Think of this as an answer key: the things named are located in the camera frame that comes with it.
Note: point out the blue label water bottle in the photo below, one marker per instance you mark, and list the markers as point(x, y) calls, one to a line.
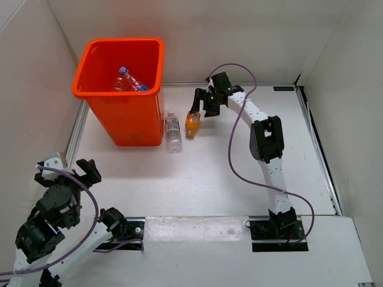
point(130, 82)

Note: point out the black logo sticker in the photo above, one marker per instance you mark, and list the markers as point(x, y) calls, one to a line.
point(283, 88)

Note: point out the clear bottle white label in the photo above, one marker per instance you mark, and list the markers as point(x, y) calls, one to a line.
point(173, 133)

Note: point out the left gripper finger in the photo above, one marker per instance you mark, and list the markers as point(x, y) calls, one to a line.
point(92, 175)
point(43, 182)

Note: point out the clear bottle white cap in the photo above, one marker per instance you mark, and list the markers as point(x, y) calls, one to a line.
point(118, 84)

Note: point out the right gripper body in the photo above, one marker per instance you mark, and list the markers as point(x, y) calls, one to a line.
point(211, 97)

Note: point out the orange plastic bin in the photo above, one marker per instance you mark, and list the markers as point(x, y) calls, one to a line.
point(131, 118)

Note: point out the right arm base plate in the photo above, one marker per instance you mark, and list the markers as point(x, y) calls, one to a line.
point(265, 239)

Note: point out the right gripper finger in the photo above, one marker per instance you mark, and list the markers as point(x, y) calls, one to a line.
point(199, 96)
point(211, 109)

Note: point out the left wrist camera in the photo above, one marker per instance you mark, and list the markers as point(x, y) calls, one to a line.
point(54, 161)

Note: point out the orange juice bottle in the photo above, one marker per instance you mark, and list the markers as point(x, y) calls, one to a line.
point(192, 124)

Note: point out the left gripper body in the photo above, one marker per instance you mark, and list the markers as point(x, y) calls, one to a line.
point(76, 211)

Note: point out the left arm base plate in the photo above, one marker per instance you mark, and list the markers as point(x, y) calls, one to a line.
point(130, 240)

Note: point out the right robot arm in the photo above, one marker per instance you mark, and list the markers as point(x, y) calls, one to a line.
point(266, 144)

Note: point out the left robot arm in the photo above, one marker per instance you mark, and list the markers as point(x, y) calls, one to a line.
point(37, 240)

